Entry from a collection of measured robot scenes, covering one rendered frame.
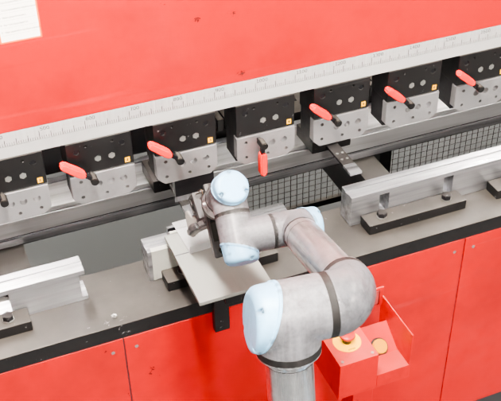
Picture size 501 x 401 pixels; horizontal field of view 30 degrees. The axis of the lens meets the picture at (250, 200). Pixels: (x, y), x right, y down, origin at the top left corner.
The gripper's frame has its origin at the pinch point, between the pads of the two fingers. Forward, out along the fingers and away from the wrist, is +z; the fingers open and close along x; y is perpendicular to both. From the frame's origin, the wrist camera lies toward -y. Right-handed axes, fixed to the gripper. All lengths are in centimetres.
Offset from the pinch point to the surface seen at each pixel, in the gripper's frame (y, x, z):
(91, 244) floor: 35, 6, 166
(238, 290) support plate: -16.3, -1.8, -7.5
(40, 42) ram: 40, 30, -38
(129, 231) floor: 36, -10, 168
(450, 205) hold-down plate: -8, -71, 12
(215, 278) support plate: -11.8, 1.6, -3.6
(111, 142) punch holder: 22.0, 18.4, -17.1
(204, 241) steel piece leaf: -1.4, -0.6, 4.8
